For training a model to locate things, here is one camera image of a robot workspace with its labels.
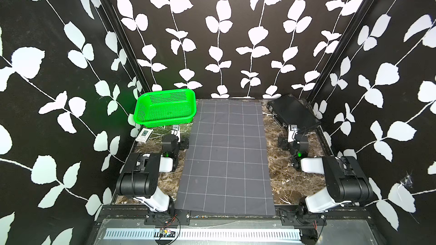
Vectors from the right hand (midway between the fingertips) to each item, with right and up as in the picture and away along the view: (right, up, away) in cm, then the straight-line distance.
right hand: (287, 131), depth 95 cm
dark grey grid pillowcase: (-35, -20, -7) cm, 41 cm away
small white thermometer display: (-84, -2, +3) cm, 84 cm away
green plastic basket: (-77, +15, +19) cm, 80 cm away
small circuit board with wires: (-61, -41, -25) cm, 78 cm away
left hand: (-63, 0, 0) cm, 63 cm away
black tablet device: (+10, +13, +23) cm, 28 cm away
